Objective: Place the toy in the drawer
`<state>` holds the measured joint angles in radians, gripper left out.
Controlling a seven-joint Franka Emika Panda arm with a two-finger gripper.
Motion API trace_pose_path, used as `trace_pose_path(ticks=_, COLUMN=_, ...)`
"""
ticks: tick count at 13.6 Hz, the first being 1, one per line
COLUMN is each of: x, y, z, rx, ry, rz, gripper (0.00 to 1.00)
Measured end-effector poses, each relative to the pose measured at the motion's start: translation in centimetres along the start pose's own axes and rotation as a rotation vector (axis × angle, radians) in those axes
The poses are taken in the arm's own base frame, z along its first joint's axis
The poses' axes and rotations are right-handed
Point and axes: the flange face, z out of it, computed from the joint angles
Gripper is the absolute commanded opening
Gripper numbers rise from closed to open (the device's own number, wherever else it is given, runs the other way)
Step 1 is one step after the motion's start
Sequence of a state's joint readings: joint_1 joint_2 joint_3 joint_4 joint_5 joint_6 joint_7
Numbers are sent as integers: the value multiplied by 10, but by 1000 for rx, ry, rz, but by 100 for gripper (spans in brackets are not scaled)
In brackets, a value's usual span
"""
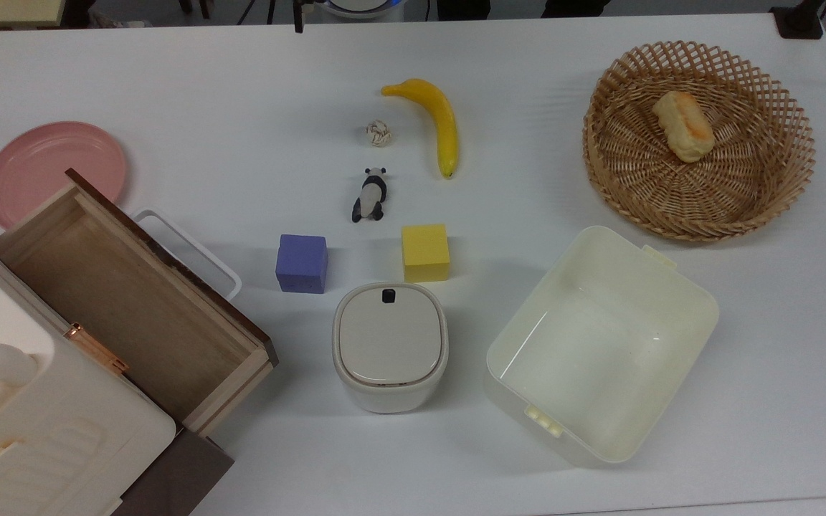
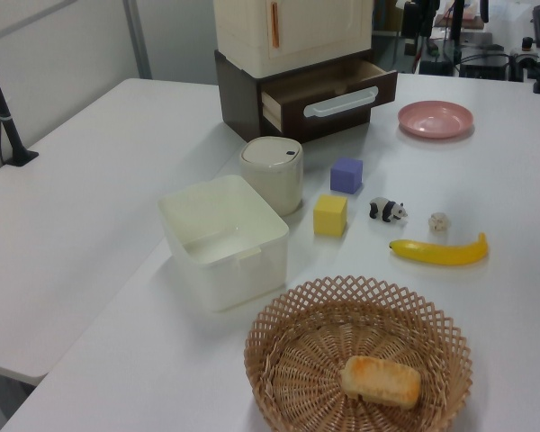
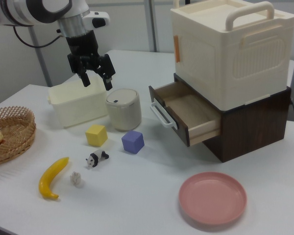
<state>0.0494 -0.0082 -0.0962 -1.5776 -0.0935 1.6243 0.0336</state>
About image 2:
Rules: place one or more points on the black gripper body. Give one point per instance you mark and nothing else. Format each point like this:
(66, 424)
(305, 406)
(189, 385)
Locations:
(416, 18)

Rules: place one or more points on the black equipment box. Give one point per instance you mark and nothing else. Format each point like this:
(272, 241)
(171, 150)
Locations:
(483, 63)

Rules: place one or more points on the woven wicker basket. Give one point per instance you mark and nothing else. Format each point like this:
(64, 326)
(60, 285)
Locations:
(297, 360)

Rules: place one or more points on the pink plastic plate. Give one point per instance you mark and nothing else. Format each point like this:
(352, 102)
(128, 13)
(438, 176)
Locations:
(434, 119)

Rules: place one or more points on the yellow foam cube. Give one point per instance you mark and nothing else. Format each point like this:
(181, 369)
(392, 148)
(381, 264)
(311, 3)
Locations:
(328, 218)

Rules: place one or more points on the toy bread loaf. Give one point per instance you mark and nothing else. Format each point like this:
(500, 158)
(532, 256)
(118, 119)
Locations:
(382, 380)

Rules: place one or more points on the dark brown drawer cabinet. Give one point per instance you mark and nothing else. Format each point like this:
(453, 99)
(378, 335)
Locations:
(238, 99)

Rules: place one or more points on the black white panda toy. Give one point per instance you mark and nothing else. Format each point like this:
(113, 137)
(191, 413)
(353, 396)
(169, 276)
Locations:
(384, 209)

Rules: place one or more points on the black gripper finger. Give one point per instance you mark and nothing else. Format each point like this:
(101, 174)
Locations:
(417, 46)
(409, 46)

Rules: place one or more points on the white plastic storage box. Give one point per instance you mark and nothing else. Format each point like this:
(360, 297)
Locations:
(252, 279)

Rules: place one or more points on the small beige knot toy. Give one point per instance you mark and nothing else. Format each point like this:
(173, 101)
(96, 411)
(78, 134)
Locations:
(438, 222)

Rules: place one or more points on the yellow toy banana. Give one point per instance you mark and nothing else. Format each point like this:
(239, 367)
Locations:
(436, 254)

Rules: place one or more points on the brown wooden drawer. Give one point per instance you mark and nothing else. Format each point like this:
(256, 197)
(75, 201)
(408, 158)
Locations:
(292, 114)

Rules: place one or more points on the cream mini trash bin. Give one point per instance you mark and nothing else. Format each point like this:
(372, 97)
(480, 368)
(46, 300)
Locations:
(274, 180)

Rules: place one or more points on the cream plastic cabinet box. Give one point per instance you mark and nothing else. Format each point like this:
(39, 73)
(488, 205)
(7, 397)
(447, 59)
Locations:
(319, 31)

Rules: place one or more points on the purple foam cube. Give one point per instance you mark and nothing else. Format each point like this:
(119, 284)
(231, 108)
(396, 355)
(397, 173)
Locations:
(345, 176)

